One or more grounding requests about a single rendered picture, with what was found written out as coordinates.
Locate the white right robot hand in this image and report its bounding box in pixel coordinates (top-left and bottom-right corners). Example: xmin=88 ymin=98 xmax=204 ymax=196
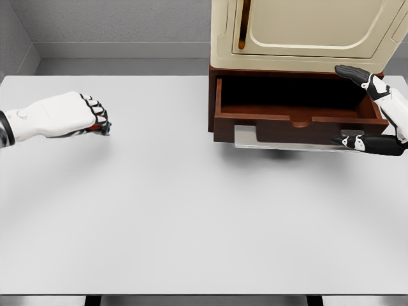
xmin=330 ymin=64 xmax=408 ymax=157

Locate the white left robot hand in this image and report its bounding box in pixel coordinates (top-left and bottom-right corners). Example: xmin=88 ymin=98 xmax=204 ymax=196
xmin=37 ymin=91 xmax=112 ymax=139

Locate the small red and blue switch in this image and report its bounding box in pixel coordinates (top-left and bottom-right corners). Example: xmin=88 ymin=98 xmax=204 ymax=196
xmin=85 ymin=122 xmax=113 ymax=136

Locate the brown wooden drawer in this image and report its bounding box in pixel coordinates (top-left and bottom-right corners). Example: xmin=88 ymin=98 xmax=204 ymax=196
xmin=212 ymin=75 xmax=399 ymax=146

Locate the grey plate under drawer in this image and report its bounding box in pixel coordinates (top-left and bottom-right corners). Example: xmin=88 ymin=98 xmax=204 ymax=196
xmin=233 ymin=124 xmax=365 ymax=153

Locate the cream cabinet with brown base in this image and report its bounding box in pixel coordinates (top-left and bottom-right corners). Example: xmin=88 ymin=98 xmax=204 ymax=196
xmin=208 ymin=0 xmax=408 ymax=133

